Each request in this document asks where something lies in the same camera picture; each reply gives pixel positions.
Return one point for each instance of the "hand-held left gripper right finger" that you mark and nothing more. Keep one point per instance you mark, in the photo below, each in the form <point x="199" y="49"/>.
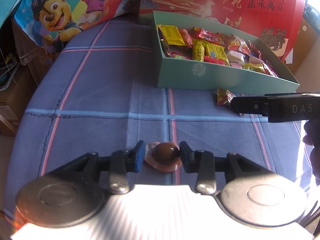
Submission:
<point x="185" y="155"/>

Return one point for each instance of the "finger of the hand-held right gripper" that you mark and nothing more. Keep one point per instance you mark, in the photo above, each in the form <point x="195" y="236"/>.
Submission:
<point x="250" y="106"/>

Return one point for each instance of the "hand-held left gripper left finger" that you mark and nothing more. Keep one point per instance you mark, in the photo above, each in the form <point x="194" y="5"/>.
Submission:
<point x="140" y="155"/>

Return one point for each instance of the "small plastic jelly cup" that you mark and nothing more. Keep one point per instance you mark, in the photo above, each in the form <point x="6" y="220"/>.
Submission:
<point x="162" y="155"/>

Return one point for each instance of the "red yellow candy packet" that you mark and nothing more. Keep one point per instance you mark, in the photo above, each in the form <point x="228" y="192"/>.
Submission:
<point x="223" y="97"/>

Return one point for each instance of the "long yellow snack packet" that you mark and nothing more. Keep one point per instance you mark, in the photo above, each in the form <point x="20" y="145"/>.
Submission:
<point x="252" y="68"/>

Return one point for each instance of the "large orange snack packet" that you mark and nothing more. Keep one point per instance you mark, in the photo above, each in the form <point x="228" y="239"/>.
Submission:
<point x="270" y="70"/>

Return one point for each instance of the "white cracker packet blue edge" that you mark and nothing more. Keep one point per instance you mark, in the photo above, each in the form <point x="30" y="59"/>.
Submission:
<point x="235" y="56"/>

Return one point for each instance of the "red foil packet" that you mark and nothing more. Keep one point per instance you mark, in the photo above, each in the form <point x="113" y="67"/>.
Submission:
<point x="255" y="50"/>

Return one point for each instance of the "yellow packet green label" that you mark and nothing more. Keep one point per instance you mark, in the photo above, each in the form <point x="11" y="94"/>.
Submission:
<point x="216" y="51"/>

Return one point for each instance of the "orange white striped packet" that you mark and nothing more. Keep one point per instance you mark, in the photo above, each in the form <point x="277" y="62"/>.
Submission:
<point x="232" y="41"/>

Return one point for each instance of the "yellow packet black print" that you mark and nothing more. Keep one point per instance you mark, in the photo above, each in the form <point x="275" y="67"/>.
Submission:
<point x="198" y="51"/>

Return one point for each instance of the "green cardboard box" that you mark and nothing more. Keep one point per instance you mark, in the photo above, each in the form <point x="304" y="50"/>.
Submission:
<point x="180" y="75"/>

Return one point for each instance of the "red rainbow candy bag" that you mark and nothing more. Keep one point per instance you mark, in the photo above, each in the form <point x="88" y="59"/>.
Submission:
<point x="207" y="36"/>

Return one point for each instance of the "red orange pouch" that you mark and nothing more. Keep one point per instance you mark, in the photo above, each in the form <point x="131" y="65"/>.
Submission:
<point x="186" y="37"/>

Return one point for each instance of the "yellow wavy pattern packet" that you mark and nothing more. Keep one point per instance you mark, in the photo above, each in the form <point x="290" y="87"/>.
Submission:
<point x="171" y="35"/>

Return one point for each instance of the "person's right hand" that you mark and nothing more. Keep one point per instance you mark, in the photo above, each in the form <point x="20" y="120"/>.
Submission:
<point x="313" y="135"/>

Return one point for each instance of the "blue plaid cloth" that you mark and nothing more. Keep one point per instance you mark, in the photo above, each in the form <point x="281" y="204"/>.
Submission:
<point x="100" y="92"/>

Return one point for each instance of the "red gift bag figures print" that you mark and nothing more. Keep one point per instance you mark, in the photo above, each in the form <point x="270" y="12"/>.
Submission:
<point x="275" y="17"/>

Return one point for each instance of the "brown cardboard box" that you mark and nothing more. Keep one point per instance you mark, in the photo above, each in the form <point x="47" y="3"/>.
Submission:
<point x="12" y="100"/>

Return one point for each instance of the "cartoon dog print bag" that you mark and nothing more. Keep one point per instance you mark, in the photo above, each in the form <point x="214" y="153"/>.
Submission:
<point x="62" y="10"/>

